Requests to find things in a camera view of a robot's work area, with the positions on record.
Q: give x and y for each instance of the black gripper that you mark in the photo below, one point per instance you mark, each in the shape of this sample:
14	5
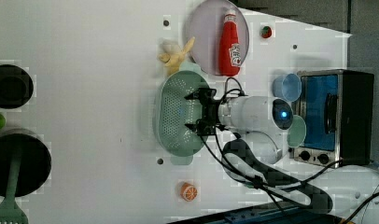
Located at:
209	123

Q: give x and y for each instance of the green plastic strainer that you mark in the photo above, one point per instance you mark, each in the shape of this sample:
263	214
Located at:
172	111

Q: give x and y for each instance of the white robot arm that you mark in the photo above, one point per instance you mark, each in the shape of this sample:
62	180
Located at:
347	191

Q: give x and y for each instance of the yellow toy banana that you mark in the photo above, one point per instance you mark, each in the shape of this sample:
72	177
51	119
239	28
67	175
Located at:
173	55

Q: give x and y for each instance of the red ketchup bottle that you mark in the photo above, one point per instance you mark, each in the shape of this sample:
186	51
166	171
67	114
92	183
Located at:
229	55

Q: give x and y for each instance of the orange toy slice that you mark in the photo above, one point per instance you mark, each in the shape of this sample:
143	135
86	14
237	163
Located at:
188	192

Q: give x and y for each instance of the pink oval plate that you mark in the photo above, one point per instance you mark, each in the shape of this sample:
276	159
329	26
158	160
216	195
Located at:
205	25

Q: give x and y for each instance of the blue plastic cup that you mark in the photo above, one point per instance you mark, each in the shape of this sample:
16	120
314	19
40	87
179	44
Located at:
287	87

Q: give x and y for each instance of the green plastic cup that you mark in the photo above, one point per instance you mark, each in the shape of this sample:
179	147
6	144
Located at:
297	131

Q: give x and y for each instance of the red toy strawberry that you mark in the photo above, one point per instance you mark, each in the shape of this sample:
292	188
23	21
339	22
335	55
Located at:
266	32

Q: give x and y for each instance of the black toaster oven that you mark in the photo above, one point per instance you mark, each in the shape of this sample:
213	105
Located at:
336	106

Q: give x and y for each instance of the green spatula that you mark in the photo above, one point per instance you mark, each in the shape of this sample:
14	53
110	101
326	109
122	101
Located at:
10	212

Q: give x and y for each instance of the blue aluminium frame rail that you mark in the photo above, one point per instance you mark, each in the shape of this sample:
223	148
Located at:
291	215

